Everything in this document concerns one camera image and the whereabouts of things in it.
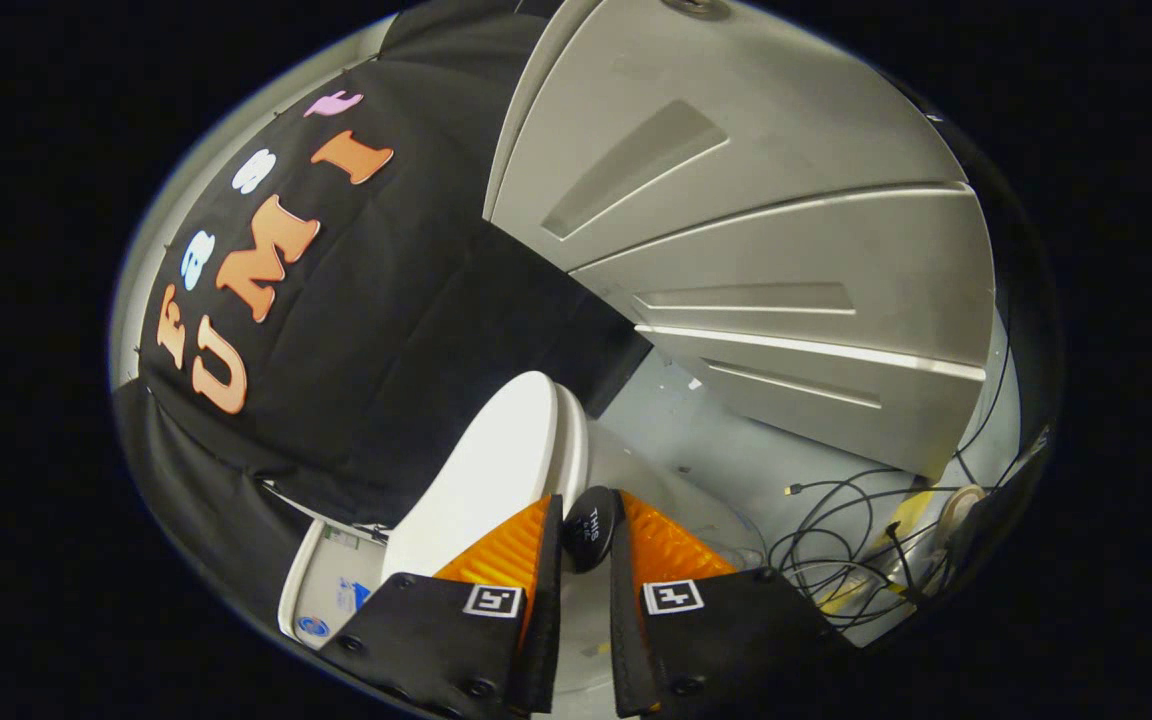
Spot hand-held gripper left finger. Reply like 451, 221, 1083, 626
321, 493, 565, 720

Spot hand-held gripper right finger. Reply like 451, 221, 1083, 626
608, 488, 862, 719

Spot white toilet lid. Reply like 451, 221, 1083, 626
381, 370, 622, 581

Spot white toilet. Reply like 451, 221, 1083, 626
278, 380, 767, 701

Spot black backdrop cloth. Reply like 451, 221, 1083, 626
114, 0, 655, 641

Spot tape roll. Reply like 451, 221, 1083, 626
936, 485, 987, 541

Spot white drawer cabinet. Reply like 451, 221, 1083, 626
484, 0, 997, 481

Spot black floor cables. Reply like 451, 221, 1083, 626
768, 300, 1022, 631

